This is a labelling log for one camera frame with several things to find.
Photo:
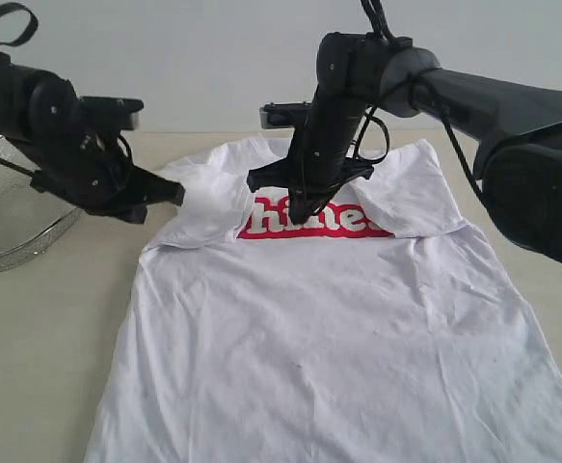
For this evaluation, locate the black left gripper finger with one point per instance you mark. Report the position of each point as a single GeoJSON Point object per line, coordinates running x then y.
{"type": "Point", "coordinates": [130, 214]}
{"type": "Point", "coordinates": [147, 188]}

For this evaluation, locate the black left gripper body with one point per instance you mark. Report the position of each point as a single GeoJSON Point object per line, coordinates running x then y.
{"type": "Point", "coordinates": [81, 165]}

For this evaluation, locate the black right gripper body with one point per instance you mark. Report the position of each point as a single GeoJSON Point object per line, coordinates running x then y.
{"type": "Point", "coordinates": [317, 158]}

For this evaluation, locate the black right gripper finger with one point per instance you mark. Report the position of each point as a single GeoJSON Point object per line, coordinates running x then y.
{"type": "Point", "coordinates": [306, 205]}
{"type": "Point", "coordinates": [276, 174]}

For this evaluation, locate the white shirt with red print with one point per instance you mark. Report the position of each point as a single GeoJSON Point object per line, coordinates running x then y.
{"type": "Point", "coordinates": [384, 329]}

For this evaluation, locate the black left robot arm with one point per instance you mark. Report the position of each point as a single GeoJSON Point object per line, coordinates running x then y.
{"type": "Point", "coordinates": [33, 96]}

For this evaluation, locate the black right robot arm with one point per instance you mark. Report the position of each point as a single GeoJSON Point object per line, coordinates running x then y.
{"type": "Point", "coordinates": [516, 173]}

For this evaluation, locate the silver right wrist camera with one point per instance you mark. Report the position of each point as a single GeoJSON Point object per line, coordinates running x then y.
{"type": "Point", "coordinates": [283, 115]}

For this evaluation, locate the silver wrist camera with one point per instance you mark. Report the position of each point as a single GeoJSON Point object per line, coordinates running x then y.
{"type": "Point", "coordinates": [283, 115]}
{"type": "Point", "coordinates": [111, 113]}

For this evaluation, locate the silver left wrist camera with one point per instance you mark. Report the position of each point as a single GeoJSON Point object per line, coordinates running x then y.
{"type": "Point", "coordinates": [111, 113]}

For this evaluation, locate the metal wire mesh basket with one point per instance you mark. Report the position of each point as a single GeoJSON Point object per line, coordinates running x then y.
{"type": "Point", "coordinates": [30, 222]}

